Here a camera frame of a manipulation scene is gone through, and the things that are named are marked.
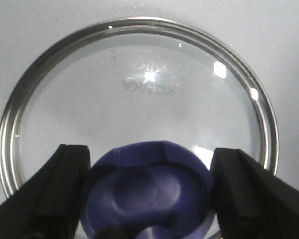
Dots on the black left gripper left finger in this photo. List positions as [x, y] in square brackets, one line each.
[47, 206]

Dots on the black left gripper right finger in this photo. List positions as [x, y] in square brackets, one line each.
[250, 202]

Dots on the glass lid with blue knob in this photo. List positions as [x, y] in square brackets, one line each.
[131, 80]

